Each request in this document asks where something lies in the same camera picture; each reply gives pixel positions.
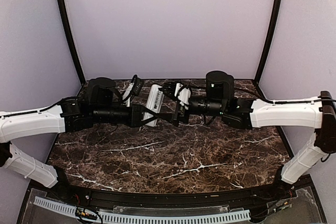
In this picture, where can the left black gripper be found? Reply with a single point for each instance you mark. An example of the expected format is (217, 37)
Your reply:
(136, 116)

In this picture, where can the white remote control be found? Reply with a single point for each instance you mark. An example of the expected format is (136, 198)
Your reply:
(155, 103)

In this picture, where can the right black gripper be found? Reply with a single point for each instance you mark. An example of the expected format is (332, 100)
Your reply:
(180, 110)

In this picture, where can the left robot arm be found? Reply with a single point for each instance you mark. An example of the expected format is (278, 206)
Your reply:
(101, 103)

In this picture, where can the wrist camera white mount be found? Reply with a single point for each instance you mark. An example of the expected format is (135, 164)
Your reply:
(176, 91)
(134, 89)

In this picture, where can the black front rail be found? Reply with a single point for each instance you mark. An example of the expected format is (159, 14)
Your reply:
(249, 197)

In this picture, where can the black frame post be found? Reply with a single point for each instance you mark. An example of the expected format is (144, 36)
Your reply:
(268, 41)
(70, 41)

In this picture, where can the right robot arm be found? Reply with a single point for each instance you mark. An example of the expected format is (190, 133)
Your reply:
(317, 113)

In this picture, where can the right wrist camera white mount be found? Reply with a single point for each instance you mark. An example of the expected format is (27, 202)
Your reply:
(176, 91)

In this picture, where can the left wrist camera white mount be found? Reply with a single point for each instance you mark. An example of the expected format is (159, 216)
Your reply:
(134, 89)

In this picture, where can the white slotted cable duct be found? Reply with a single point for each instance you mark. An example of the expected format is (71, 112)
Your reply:
(145, 215)

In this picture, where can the right black frame post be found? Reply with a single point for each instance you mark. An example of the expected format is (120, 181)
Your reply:
(268, 41)

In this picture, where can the left black frame post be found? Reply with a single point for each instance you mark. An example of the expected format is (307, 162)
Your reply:
(70, 41)

